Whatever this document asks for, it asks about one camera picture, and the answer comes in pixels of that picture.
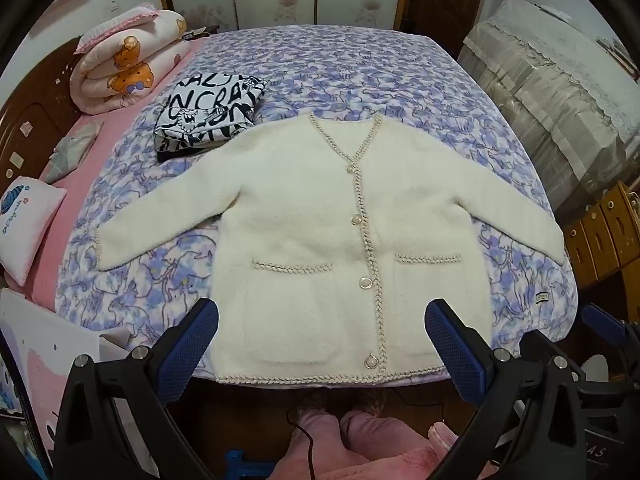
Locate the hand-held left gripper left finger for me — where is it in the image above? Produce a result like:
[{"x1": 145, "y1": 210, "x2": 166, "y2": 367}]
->
[{"x1": 55, "y1": 297, "x2": 221, "y2": 480}]

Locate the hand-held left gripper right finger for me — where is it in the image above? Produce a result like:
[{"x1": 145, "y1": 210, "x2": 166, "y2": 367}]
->
[{"x1": 424, "y1": 297, "x2": 587, "y2": 480}]

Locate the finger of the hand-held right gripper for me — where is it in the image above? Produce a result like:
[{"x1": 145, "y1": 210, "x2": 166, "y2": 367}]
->
[{"x1": 581, "y1": 303, "x2": 640, "y2": 357}]

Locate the cream fuzzy cardigan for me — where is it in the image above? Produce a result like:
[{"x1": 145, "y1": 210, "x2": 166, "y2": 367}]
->
[{"x1": 95, "y1": 110, "x2": 571, "y2": 387}]

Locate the wooden chair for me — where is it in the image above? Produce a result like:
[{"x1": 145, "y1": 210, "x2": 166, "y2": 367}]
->
[{"x1": 562, "y1": 180, "x2": 640, "y2": 291}]

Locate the person's right leg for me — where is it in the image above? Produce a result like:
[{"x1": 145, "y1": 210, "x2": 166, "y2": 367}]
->
[{"x1": 340, "y1": 390, "x2": 466, "y2": 480}]

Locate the person's leg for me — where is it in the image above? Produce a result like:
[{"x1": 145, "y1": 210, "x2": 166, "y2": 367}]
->
[
  {"x1": 340, "y1": 390, "x2": 466, "y2": 480},
  {"x1": 272, "y1": 390, "x2": 346, "y2": 480}
]

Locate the blue object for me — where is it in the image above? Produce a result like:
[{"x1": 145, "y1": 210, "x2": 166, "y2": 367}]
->
[{"x1": 225, "y1": 450, "x2": 281, "y2": 480}]

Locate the person's left leg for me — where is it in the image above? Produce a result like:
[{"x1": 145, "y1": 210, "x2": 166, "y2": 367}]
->
[{"x1": 272, "y1": 390, "x2": 346, "y2": 480}]

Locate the white and pink board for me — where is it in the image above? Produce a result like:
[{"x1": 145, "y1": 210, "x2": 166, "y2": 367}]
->
[{"x1": 0, "y1": 287, "x2": 141, "y2": 480}]

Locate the small white and pink pillow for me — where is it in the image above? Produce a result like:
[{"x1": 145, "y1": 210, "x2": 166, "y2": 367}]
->
[{"x1": 0, "y1": 175, "x2": 68, "y2": 288}]

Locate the beige covered furniture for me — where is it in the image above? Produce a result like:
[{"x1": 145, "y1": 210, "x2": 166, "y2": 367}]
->
[{"x1": 457, "y1": 0, "x2": 640, "y2": 211}]

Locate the pink bedsheet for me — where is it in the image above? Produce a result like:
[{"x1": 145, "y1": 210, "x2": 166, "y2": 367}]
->
[{"x1": 22, "y1": 40, "x2": 211, "y2": 306}]

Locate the grey cloth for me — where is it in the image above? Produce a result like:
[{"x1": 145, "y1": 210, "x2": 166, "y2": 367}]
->
[{"x1": 47, "y1": 120, "x2": 103, "y2": 171}]

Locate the black and white printed garment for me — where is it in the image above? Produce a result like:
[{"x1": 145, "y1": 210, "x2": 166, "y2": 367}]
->
[{"x1": 152, "y1": 74, "x2": 268, "y2": 163}]

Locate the brown wooden headboard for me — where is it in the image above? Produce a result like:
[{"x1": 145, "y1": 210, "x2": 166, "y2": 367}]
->
[{"x1": 0, "y1": 35, "x2": 86, "y2": 196}]

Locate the rolled pink bear-print quilt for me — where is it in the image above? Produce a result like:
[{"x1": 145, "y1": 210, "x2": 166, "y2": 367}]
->
[{"x1": 69, "y1": 2, "x2": 193, "y2": 117}]

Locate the white lace cover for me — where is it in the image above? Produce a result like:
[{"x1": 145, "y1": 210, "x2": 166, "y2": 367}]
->
[{"x1": 462, "y1": 0, "x2": 640, "y2": 141}]

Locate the purple cat-print blanket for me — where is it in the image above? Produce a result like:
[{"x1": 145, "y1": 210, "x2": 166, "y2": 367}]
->
[{"x1": 52, "y1": 24, "x2": 581, "y2": 381}]

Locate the black cable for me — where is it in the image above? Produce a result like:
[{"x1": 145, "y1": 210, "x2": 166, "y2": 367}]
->
[{"x1": 285, "y1": 400, "x2": 451, "y2": 480}]

